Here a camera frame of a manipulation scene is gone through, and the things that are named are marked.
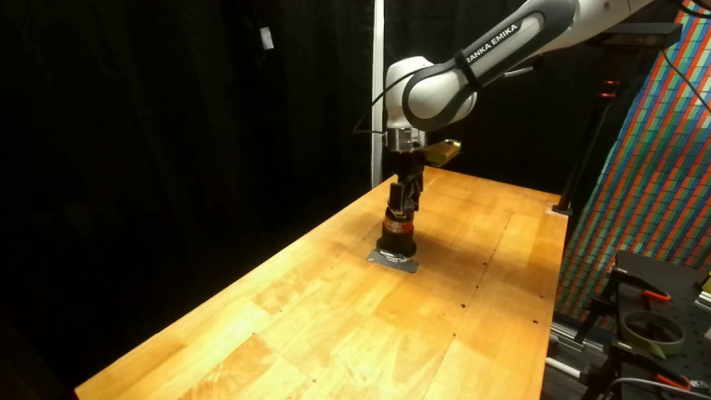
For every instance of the beige masking tape roll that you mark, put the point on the beige masking tape roll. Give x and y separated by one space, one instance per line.
654 332

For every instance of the black tripod stand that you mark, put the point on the black tripod stand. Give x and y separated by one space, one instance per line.
591 140

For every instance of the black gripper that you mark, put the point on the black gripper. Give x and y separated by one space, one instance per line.
406 168

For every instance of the white vertical pole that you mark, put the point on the white vertical pole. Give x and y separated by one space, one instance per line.
379 45

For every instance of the aluminium rail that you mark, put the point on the aluminium rail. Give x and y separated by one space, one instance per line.
567 348

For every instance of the black metal plate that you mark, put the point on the black metal plate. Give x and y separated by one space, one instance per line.
659 271

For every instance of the small white tag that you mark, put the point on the small white tag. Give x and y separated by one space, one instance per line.
268 39

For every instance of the black round base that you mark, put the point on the black round base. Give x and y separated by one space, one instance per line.
395 245

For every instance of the grey square coaster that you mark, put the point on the grey square coaster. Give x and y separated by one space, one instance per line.
386 260

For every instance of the colourful striped panel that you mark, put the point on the colourful striped panel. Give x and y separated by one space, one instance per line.
651 191

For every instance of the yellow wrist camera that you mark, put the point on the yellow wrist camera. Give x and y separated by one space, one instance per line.
445 149

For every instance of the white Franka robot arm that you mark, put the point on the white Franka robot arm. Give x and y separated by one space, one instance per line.
474 67

